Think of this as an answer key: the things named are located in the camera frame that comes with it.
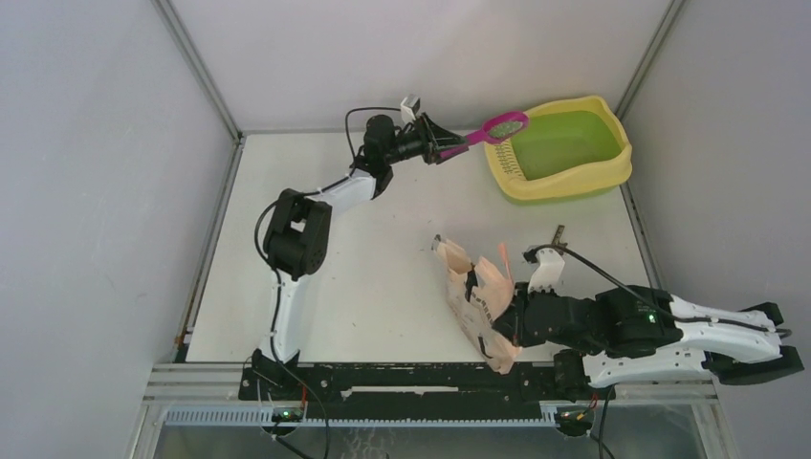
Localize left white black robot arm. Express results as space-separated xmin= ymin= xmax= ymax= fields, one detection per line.
xmin=252 ymin=107 xmax=467 ymax=399

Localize black sealing clip strip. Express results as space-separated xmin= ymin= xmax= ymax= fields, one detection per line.
xmin=552 ymin=225 xmax=567 ymax=249

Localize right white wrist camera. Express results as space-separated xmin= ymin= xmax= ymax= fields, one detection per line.
xmin=523 ymin=246 xmax=565 ymax=293

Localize pink cat litter bag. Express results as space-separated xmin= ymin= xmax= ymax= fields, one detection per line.
xmin=432 ymin=235 xmax=521 ymax=375

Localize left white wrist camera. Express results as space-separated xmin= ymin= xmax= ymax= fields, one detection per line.
xmin=400 ymin=94 xmax=421 ymax=124

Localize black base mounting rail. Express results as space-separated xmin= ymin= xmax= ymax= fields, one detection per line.
xmin=237 ymin=361 xmax=609 ymax=421

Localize white slotted cable duct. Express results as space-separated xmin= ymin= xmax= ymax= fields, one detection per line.
xmin=164 ymin=405 xmax=559 ymax=427

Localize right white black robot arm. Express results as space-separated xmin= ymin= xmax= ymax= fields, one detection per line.
xmin=493 ymin=285 xmax=804 ymax=398

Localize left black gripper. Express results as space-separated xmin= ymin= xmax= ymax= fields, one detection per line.
xmin=384 ymin=113 xmax=471 ymax=166

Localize yellow green litter box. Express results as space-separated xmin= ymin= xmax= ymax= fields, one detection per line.
xmin=484 ymin=95 xmax=633 ymax=205

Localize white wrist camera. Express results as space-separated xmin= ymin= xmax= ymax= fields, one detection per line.
xmin=400 ymin=94 xmax=421 ymax=124
xmin=523 ymin=246 xmax=565 ymax=293

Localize magenta plastic scoop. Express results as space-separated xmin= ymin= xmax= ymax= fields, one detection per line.
xmin=458 ymin=111 xmax=530 ymax=156

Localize green cat litter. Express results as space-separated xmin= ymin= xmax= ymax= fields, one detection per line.
xmin=489 ymin=120 xmax=524 ymax=140

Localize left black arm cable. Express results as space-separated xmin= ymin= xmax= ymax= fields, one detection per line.
xmin=252 ymin=106 xmax=403 ymax=382

